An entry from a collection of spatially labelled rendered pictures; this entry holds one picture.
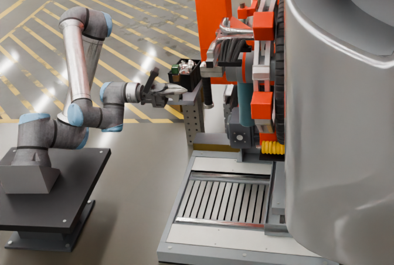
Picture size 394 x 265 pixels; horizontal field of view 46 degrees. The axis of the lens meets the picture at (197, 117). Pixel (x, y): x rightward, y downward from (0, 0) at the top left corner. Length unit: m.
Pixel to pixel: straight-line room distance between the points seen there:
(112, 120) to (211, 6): 0.82
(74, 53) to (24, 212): 0.79
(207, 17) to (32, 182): 1.19
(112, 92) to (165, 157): 1.04
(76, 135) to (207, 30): 0.87
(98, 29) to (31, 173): 0.76
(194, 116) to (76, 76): 1.06
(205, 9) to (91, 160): 1.00
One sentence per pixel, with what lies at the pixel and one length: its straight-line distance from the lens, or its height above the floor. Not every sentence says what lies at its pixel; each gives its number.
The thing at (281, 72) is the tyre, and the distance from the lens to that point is 1.71.
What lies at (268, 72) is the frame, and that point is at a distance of 1.75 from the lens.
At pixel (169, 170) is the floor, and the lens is 2.87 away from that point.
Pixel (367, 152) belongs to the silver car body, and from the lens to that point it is 0.96.
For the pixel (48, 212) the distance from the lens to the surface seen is 2.34.
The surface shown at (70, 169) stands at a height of 0.30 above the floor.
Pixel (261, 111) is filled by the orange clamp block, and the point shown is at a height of 0.85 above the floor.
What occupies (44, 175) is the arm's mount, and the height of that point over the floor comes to 0.40.
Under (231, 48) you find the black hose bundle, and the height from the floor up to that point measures 1.02.
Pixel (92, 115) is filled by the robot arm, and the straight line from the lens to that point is 1.98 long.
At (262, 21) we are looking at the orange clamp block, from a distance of 1.73.
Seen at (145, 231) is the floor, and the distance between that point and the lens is 2.52.
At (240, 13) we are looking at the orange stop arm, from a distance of 3.73.
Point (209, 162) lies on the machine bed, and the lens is 2.76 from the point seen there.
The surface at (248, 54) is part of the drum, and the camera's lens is 2.01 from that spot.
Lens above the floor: 1.77
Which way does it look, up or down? 32 degrees down
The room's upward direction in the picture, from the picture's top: 7 degrees counter-clockwise
